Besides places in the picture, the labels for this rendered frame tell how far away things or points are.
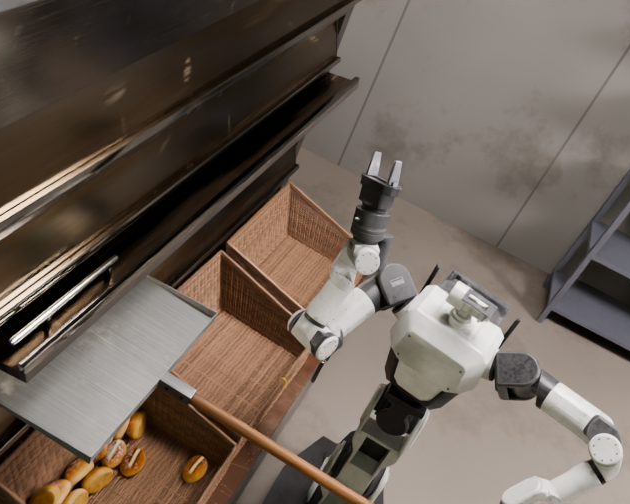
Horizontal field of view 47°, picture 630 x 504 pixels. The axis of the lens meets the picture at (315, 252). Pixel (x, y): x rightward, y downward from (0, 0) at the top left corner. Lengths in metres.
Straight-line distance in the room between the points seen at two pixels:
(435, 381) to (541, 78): 2.75
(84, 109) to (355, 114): 3.44
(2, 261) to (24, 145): 0.27
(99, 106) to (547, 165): 3.53
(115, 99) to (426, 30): 3.13
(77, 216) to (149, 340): 0.42
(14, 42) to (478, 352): 1.34
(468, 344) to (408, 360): 0.18
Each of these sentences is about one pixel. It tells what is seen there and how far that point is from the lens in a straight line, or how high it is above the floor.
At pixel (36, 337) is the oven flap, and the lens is 1.61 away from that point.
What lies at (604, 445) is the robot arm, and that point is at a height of 1.43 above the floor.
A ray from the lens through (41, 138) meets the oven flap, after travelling 1.42.
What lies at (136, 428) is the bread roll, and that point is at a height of 0.65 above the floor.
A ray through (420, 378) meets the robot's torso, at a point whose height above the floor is 1.22.
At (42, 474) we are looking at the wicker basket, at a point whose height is 0.68.
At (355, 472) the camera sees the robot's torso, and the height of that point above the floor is 0.68.
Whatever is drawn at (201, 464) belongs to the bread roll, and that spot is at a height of 0.64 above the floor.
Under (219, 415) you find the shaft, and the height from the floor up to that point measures 1.20.
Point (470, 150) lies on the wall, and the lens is 4.71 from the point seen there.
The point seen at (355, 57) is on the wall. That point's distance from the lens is 4.66.
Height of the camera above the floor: 2.65
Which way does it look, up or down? 39 degrees down
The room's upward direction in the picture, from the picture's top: 24 degrees clockwise
